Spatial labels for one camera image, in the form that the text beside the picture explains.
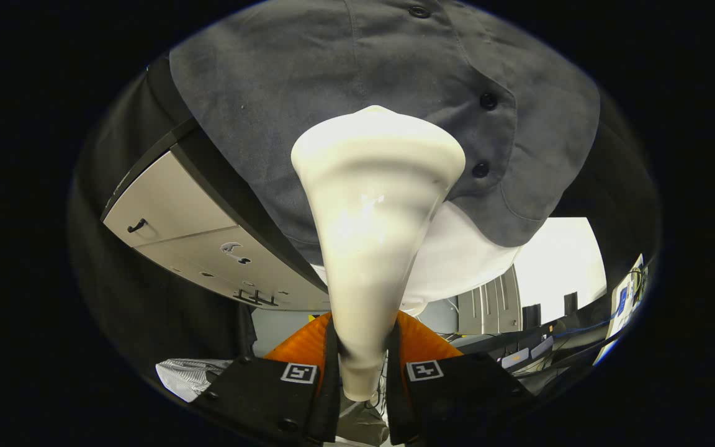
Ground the white mannequin torso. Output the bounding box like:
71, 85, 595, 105
311, 202, 523, 314

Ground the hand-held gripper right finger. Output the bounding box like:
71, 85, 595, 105
386, 310, 535, 445

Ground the grey ribbed panel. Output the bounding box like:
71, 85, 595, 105
457, 266, 523, 336

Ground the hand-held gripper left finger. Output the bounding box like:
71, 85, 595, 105
193, 312, 341, 445

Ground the grey button-up shirt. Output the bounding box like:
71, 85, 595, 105
169, 0, 601, 268

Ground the blue cable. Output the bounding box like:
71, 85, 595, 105
552, 314, 616, 340

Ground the striped cloth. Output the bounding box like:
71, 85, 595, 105
156, 358, 234, 403

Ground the white garment steamer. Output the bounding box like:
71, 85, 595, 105
290, 106, 467, 402

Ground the grey cabinet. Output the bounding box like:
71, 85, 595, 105
102, 118, 333, 312

